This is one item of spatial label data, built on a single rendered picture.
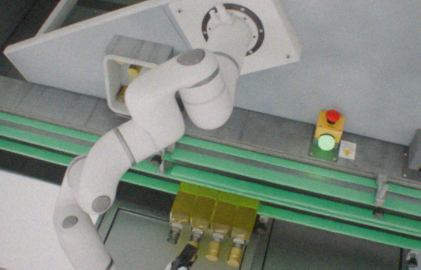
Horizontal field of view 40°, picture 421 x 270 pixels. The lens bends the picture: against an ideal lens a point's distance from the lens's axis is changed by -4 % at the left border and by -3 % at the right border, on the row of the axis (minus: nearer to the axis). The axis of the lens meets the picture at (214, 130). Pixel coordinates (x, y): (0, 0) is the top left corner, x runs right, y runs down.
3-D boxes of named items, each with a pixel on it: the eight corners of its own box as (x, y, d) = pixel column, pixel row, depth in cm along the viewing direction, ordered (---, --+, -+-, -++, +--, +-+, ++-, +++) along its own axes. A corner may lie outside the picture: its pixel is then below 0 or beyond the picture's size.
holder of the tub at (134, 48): (120, 101, 182) (111, 119, 177) (114, 34, 161) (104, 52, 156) (173, 113, 180) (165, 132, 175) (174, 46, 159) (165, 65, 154)
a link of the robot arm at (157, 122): (125, 148, 127) (97, 90, 116) (221, 96, 131) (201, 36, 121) (141, 172, 119) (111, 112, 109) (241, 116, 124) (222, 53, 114)
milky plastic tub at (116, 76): (118, 90, 178) (108, 110, 173) (113, 34, 161) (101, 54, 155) (173, 102, 176) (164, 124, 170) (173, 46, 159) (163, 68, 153)
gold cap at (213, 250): (208, 246, 160) (204, 259, 157) (209, 239, 158) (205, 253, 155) (221, 249, 160) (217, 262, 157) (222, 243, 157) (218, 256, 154)
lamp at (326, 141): (317, 141, 162) (316, 150, 160) (320, 131, 159) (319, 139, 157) (333, 145, 161) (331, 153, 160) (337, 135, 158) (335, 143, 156)
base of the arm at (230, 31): (193, 7, 140) (175, 43, 130) (240, -8, 135) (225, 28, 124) (221, 56, 149) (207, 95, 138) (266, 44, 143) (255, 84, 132)
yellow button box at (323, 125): (316, 124, 168) (312, 144, 163) (320, 106, 162) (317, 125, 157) (340, 129, 167) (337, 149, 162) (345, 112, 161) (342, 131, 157)
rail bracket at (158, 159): (164, 152, 173) (151, 185, 165) (164, 113, 160) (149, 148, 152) (174, 154, 173) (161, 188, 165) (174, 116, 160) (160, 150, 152)
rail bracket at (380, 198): (373, 177, 159) (369, 216, 151) (380, 160, 153) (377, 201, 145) (387, 180, 159) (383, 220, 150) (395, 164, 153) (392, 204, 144)
